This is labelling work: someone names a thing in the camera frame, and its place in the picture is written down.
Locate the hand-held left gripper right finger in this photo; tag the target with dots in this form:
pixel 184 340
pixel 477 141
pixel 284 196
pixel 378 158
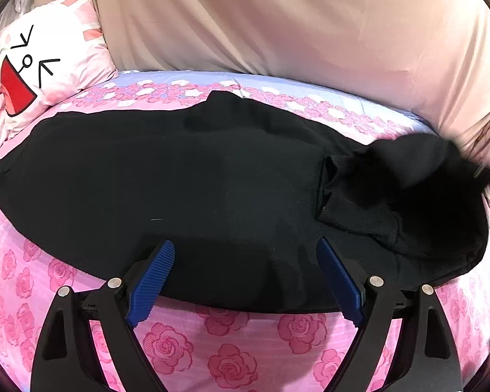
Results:
pixel 338 281

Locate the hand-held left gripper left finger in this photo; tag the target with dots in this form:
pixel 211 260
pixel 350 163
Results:
pixel 153 277

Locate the black pants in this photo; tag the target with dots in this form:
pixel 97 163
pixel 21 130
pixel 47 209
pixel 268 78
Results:
pixel 188 192

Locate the pink floral bed sheet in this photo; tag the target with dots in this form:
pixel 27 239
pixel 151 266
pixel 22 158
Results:
pixel 228 355

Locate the cartoon face pillow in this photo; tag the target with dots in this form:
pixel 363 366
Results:
pixel 65 77

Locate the beige fabric cover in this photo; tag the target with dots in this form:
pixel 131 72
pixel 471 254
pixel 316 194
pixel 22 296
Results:
pixel 269 20

